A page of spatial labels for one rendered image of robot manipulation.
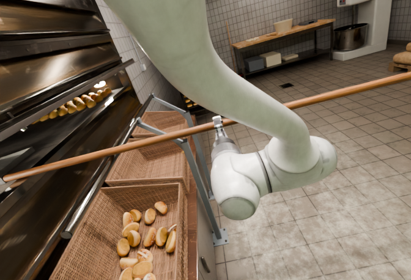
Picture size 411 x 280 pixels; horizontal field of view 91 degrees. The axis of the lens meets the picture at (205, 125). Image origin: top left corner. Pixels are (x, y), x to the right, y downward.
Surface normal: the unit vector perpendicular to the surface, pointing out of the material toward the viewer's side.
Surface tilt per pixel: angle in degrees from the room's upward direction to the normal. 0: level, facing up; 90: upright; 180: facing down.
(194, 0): 114
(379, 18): 90
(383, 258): 0
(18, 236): 70
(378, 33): 90
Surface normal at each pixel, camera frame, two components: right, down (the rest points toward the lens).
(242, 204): 0.00, 0.24
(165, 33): 0.15, 0.85
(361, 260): -0.26, -0.86
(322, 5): 0.05, 0.44
